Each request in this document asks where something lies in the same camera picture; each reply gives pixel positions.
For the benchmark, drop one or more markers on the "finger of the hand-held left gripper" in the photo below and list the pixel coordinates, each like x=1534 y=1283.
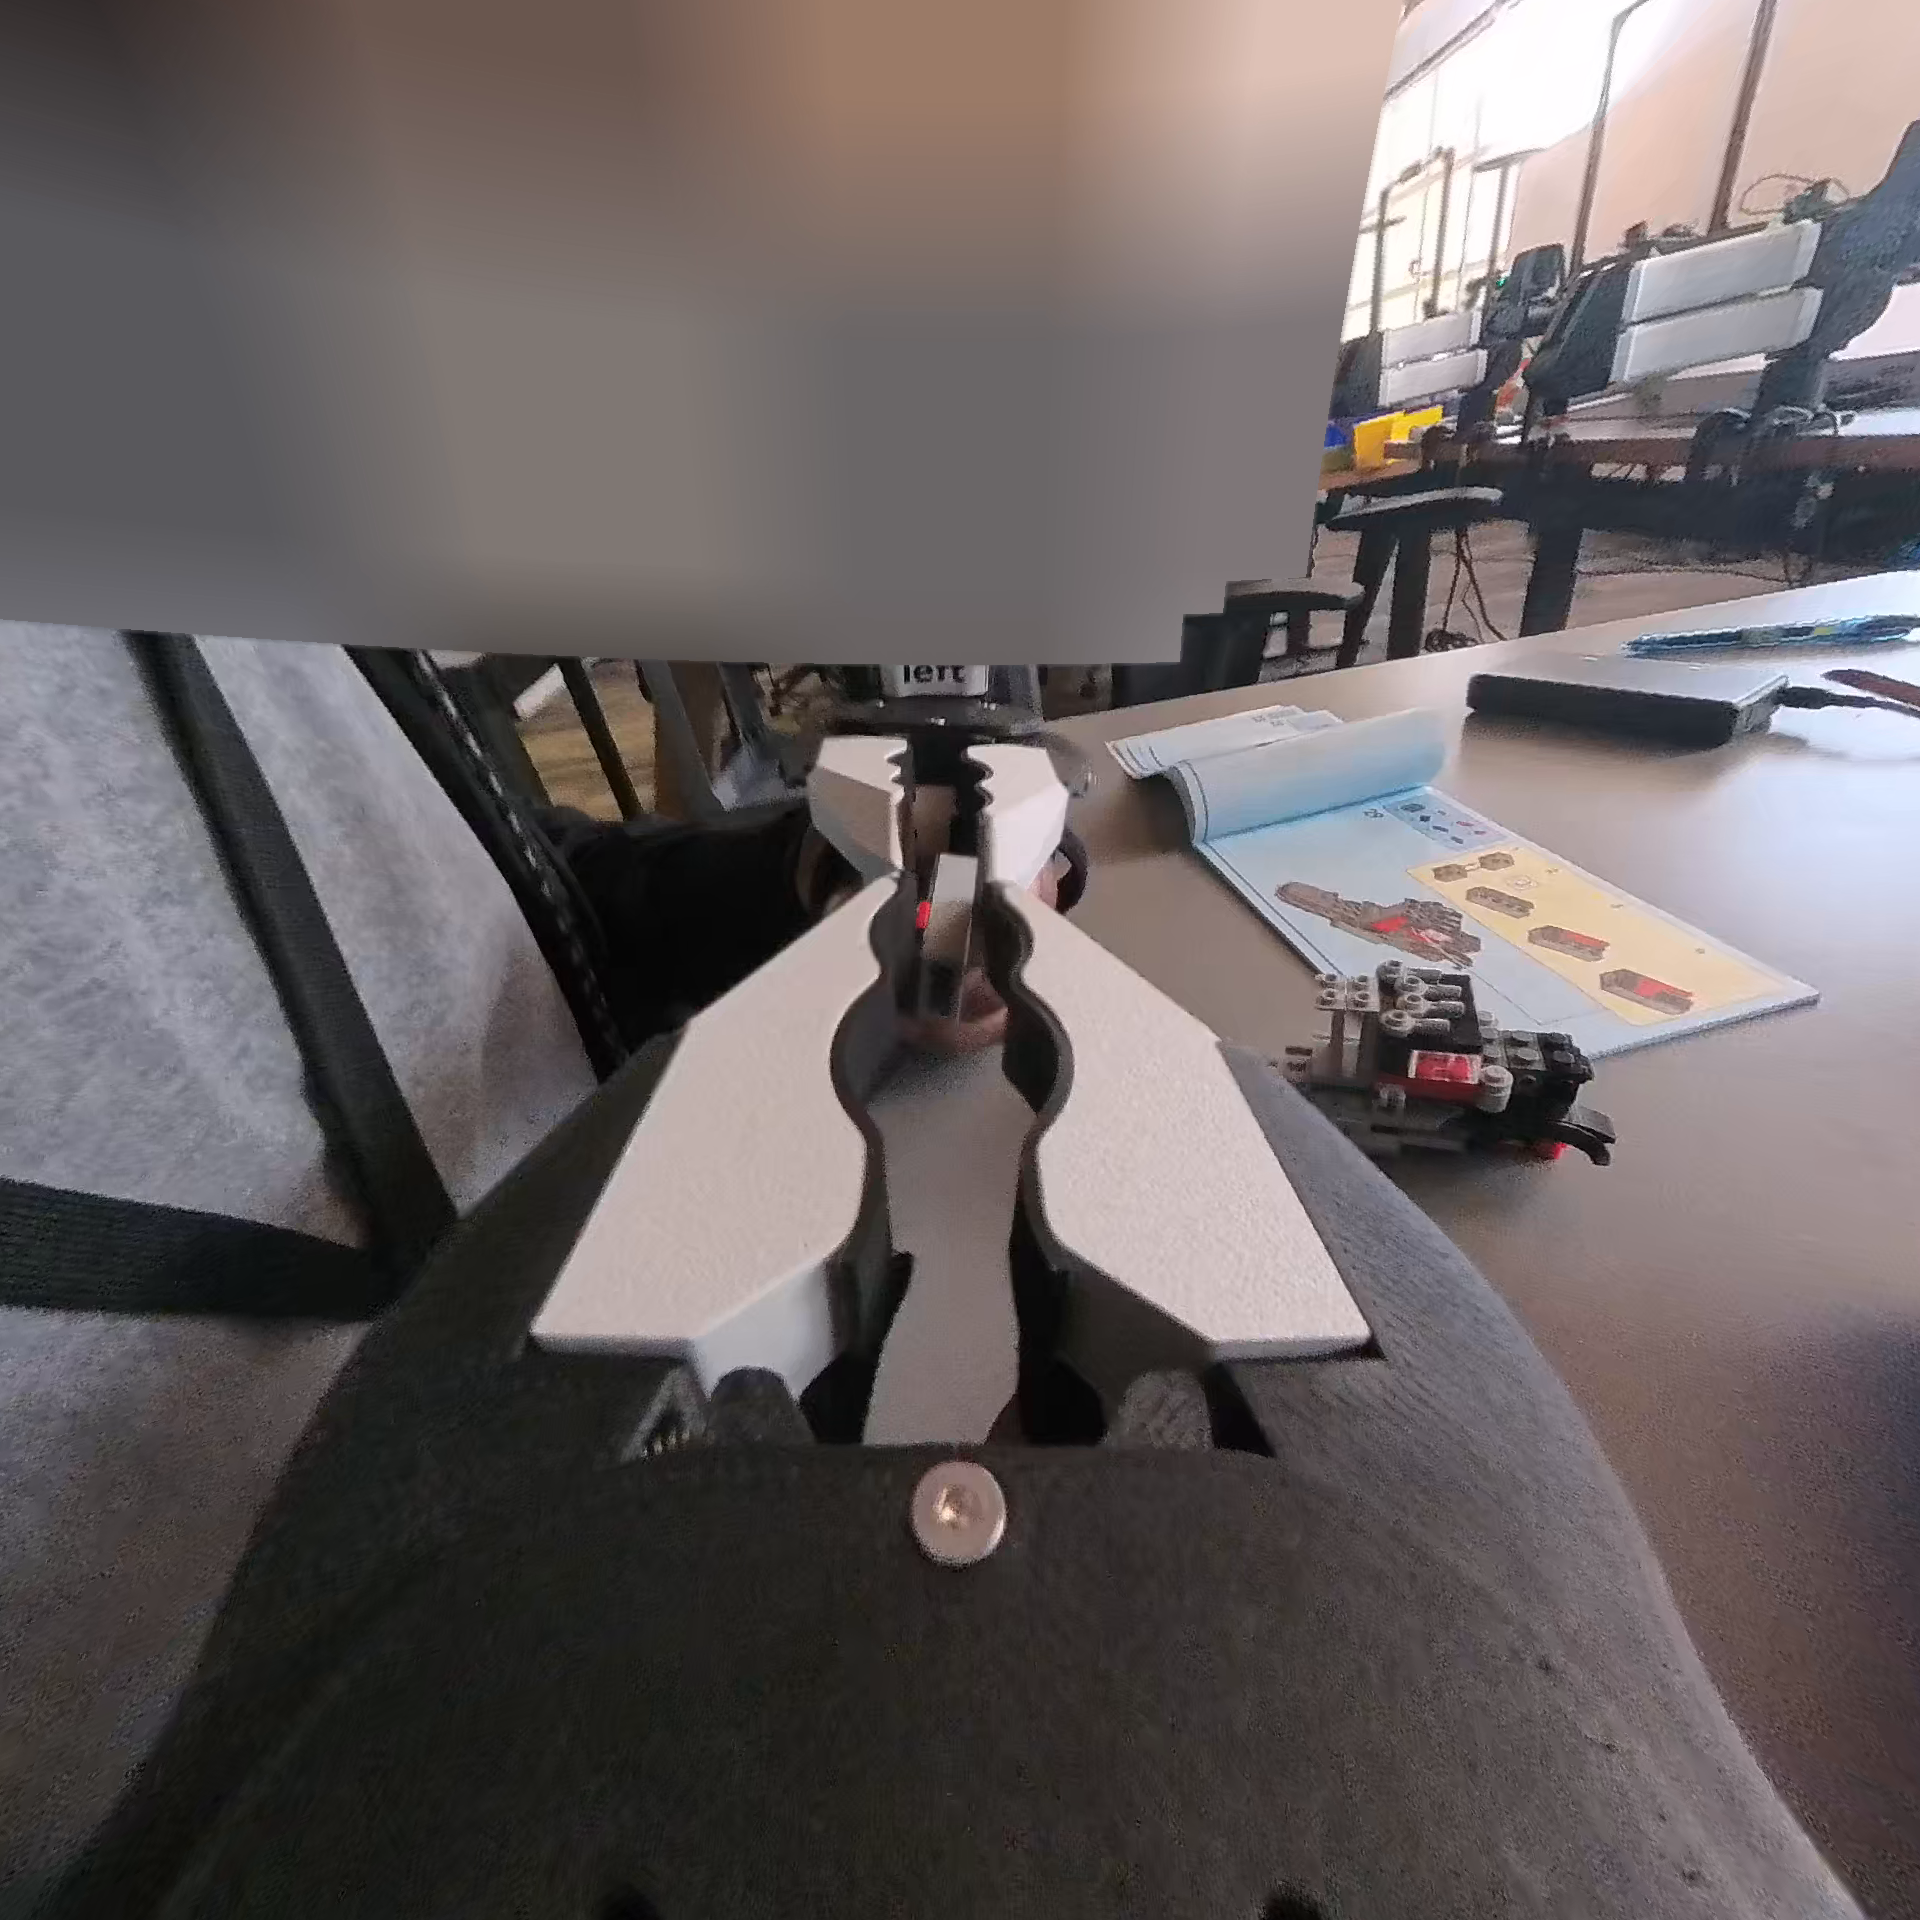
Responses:
x=856 y=804
x=1026 y=811

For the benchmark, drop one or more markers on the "row of background work tables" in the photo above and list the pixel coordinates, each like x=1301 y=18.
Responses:
x=1651 y=435

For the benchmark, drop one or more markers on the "dark grey office chair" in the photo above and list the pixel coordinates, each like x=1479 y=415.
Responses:
x=1292 y=599

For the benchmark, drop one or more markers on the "white storage boxes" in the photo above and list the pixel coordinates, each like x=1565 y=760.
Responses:
x=1726 y=303

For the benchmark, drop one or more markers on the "brick instruction booklet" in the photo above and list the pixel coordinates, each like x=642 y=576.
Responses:
x=1319 y=794

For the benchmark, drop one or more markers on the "blue pen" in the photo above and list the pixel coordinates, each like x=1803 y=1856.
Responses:
x=1771 y=636

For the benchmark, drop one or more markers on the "small black red brick assembly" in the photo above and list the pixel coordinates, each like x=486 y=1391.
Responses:
x=938 y=931

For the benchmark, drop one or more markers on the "yellow storage bin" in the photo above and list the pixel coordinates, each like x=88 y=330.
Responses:
x=1395 y=434

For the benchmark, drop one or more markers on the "person's grey sweater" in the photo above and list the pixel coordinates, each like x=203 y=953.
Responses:
x=151 y=975

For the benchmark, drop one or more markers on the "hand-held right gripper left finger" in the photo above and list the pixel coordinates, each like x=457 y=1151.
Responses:
x=705 y=1187

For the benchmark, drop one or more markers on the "person's left hand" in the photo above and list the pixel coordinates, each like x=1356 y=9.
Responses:
x=960 y=1014

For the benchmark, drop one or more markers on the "grey black toy brick truck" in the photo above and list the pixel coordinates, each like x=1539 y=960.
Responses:
x=1440 y=1073

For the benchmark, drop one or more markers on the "black silver power bank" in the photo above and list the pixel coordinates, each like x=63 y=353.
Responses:
x=1620 y=697

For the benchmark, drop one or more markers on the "grey desk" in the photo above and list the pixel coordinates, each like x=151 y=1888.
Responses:
x=1651 y=1275

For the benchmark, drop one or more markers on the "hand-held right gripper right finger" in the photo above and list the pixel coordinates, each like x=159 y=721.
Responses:
x=1186 y=1201

